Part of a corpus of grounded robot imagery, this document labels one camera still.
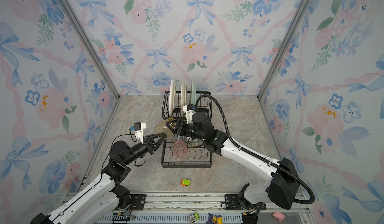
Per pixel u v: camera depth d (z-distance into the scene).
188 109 0.66
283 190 0.39
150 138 0.64
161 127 0.77
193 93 0.74
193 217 0.68
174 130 0.63
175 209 0.73
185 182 0.78
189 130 0.62
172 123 0.67
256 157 0.45
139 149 0.63
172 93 0.72
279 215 0.69
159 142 0.68
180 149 0.86
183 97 0.73
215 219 0.68
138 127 0.63
